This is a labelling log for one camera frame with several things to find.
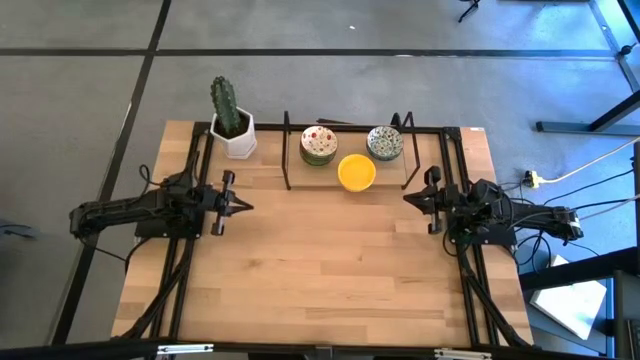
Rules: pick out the silver aluminium bracket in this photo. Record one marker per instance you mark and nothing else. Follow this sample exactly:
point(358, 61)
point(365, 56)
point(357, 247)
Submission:
point(185, 348)
point(462, 354)

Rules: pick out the green cactus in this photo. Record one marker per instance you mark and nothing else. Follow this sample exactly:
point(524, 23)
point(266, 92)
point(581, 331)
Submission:
point(225, 105)

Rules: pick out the black frame crossbar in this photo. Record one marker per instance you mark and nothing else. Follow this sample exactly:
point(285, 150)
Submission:
point(75, 352)

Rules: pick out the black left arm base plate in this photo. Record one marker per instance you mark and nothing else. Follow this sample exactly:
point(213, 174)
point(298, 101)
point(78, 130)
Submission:
point(150, 231)

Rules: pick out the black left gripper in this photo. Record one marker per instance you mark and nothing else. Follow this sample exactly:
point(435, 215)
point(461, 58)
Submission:
point(220, 202)

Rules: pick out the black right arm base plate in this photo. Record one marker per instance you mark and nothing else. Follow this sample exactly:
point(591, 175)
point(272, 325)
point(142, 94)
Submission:
point(500, 240)

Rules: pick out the black tripod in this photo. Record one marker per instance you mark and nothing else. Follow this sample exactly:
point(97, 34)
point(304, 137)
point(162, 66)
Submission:
point(469, 7)

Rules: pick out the white hexagonal plant pot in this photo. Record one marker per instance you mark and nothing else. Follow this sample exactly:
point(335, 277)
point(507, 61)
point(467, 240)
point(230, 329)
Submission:
point(240, 145)

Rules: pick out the green floral bowl bottom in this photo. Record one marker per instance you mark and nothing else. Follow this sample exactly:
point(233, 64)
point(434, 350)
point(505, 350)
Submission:
point(385, 141)

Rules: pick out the yellow power plug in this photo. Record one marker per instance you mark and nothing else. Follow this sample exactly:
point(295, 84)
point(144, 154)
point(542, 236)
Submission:
point(531, 178)

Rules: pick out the black aluminium table frame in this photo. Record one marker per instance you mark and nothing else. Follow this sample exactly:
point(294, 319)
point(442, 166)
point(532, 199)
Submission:
point(466, 300)

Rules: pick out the black desk frame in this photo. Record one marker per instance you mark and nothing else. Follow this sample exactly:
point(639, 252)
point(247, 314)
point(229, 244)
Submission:
point(575, 271)

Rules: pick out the black table leg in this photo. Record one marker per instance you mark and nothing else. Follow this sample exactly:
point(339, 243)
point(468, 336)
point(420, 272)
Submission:
point(565, 127)

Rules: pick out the metal stand with black knob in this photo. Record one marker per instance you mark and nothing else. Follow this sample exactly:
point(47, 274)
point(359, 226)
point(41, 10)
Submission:
point(625, 50)

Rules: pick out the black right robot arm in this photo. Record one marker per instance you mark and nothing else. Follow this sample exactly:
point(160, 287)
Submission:
point(530, 217)

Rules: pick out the white box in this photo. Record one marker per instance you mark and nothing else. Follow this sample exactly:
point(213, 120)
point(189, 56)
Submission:
point(575, 305)

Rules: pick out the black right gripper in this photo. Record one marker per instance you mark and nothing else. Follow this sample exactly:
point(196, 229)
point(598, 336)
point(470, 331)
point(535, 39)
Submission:
point(445, 202)

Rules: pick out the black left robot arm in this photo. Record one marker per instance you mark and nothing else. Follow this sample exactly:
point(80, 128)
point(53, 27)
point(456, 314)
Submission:
point(135, 207)

